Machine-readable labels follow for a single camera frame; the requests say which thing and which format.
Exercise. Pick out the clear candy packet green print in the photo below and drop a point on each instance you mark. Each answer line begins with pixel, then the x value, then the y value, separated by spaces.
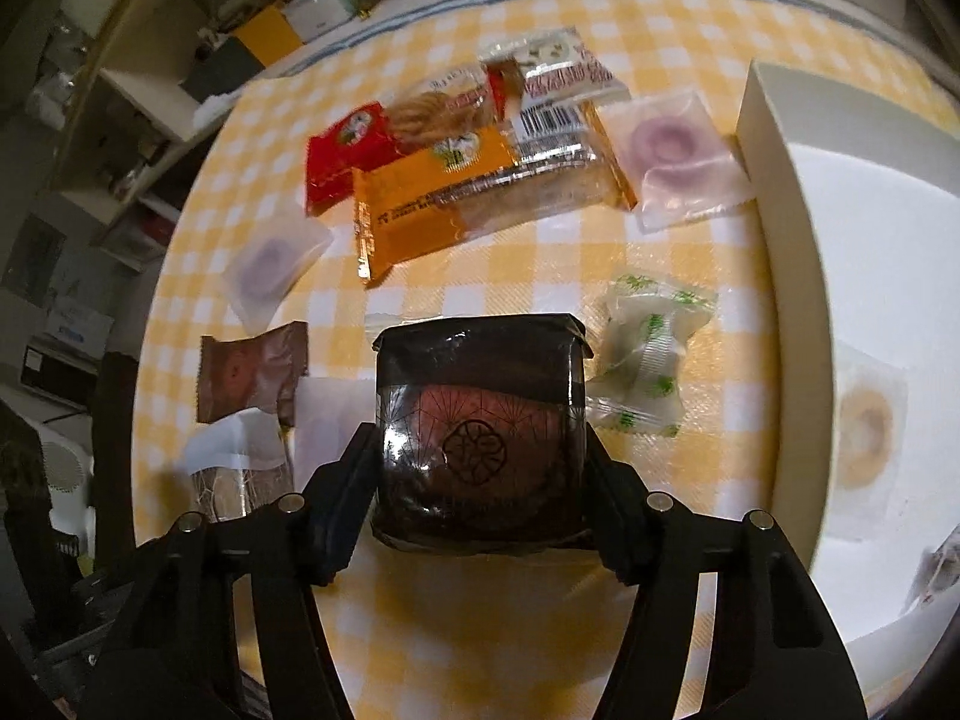
pixel 652 345

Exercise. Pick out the red snack packet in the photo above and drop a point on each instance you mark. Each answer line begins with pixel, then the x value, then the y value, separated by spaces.
pixel 337 165

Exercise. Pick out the white tissue pack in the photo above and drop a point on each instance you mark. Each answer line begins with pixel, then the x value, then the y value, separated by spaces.
pixel 322 7

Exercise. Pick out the large clear purple pastry packet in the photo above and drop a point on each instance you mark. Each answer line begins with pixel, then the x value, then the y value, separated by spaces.
pixel 667 157

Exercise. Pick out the clear cookie packet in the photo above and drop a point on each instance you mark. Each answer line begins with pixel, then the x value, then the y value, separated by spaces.
pixel 439 109

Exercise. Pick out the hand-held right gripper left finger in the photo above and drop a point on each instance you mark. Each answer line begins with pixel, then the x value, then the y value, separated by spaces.
pixel 349 510

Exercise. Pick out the white cardboard box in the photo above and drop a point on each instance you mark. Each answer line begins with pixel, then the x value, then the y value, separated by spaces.
pixel 877 255

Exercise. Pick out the orange snack packet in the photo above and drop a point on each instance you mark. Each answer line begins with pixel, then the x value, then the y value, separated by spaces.
pixel 420 202

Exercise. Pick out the small brown snack packet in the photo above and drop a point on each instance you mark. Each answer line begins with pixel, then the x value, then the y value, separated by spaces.
pixel 247 371

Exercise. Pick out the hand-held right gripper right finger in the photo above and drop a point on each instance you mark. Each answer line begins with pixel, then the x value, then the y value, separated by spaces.
pixel 611 517

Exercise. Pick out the small clear packet with print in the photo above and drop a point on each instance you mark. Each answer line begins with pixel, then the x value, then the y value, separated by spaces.
pixel 937 570

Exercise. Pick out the clear packet with brown cake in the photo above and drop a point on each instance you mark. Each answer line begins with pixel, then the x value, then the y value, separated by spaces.
pixel 232 472

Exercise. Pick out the small clear purple pastry packet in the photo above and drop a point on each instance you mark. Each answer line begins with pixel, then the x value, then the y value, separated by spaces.
pixel 274 262

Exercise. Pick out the yellow checked tablecloth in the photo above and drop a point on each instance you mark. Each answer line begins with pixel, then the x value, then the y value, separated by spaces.
pixel 712 52

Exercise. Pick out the dark brown pastry packet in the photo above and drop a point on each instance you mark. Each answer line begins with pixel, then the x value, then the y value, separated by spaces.
pixel 480 405

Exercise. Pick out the small white carton box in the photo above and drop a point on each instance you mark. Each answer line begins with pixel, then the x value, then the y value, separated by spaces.
pixel 555 90

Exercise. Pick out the beige wooden shelf unit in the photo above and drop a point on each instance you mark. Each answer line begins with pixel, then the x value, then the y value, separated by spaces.
pixel 139 94

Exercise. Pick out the white fan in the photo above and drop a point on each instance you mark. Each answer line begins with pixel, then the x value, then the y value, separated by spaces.
pixel 64 476

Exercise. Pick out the yellow box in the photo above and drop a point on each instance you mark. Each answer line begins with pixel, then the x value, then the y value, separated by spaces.
pixel 266 34

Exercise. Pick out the black box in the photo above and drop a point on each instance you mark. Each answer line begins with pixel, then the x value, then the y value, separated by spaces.
pixel 221 67

